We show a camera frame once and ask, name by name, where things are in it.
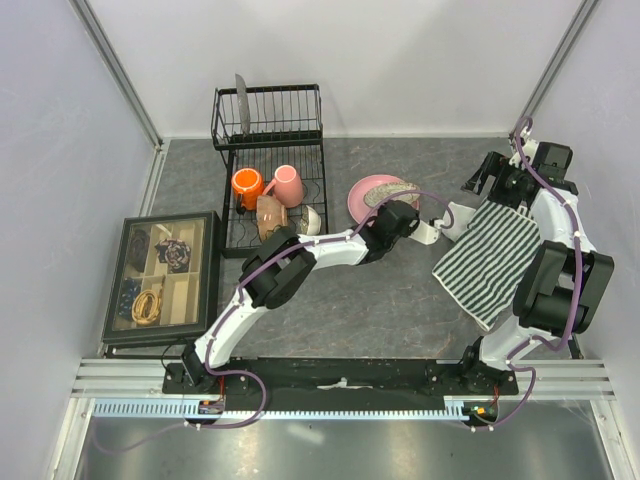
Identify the speckled beige plate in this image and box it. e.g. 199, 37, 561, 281
363, 181, 419, 208

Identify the pink plate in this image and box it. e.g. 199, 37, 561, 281
347, 174, 419, 223

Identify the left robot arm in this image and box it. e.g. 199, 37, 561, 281
181, 200, 420, 393

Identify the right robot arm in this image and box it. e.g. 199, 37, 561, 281
457, 139, 614, 394

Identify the white folded cloth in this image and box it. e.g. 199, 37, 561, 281
440, 202, 476, 242

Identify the white patterned bowl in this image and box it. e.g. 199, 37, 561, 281
298, 205, 322, 236

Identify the green striped towel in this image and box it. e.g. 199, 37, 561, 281
432, 200, 540, 331

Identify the pink mug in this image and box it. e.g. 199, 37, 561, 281
262, 164, 304, 209

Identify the beige patterned cup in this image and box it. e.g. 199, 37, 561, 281
256, 195, 288, 242

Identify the orange mug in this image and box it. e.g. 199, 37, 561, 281
231, 168, 264, 215

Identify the black glass-lid organizer box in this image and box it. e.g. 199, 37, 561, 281
102, 211, 221, 349

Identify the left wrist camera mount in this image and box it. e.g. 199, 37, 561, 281
409, 219, 447, 245

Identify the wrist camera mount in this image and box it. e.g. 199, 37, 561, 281
509, 127, 539, 169
409, 219, 447, 245

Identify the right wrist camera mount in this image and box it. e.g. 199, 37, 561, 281
509, 127, 539, 169

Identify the black wire dish rack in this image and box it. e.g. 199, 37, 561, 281
211, 75, 328, 258

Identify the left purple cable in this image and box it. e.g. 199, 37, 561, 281
88, 189, 455, 454

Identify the blue cable duct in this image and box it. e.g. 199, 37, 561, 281
92, 398, 471, 421

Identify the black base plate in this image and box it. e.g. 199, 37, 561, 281
162, 357, 519, 410

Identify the aluminium frame rail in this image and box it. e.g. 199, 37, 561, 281
72, 357, 614, 399

